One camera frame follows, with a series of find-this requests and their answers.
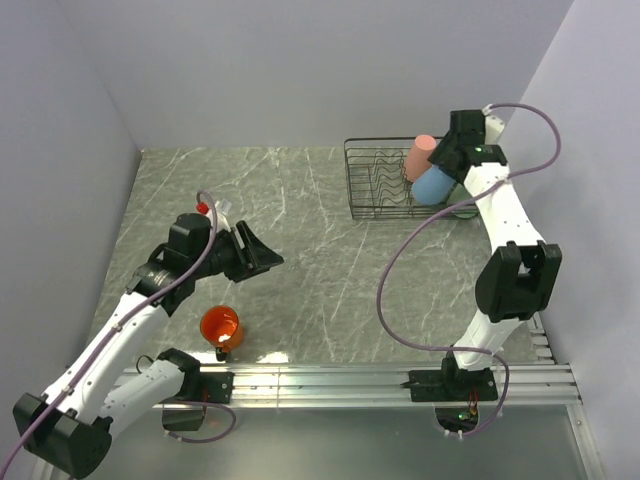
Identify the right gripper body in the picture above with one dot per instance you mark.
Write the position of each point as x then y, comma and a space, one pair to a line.
441, 156

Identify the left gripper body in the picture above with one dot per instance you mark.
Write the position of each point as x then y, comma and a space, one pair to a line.
228, 255

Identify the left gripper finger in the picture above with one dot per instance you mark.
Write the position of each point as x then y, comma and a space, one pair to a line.
258, 258
248, 274

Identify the salmon pink plastic cup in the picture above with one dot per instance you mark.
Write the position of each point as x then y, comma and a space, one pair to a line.
417, 161

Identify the blue plastic cup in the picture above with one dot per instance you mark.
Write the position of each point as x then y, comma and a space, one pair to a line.
432, 187

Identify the orange glass mug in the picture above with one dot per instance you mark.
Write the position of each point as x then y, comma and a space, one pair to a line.
220, 326

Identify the tall green plastic cup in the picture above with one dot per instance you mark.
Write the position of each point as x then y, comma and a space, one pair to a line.
462, 210

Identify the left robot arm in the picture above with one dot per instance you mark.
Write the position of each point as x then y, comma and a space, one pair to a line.
73, 423

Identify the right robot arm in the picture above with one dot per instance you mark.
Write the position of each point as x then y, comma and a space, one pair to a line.
520, 275

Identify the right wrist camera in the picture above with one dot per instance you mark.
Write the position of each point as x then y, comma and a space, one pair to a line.
494, 122

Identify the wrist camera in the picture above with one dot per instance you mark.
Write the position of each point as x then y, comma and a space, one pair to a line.
494, 122
215, 207

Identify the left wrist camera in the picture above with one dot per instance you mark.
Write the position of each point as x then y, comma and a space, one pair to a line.
215, 207

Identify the black wire dish rack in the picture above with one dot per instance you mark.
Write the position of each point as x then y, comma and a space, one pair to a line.
376, 182

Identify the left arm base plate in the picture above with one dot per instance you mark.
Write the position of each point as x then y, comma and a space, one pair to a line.
203, 404

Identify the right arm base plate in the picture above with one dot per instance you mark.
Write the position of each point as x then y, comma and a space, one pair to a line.
435, 387

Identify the aluminium mounting rail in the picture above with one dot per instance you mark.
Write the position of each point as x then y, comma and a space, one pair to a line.
376, 385

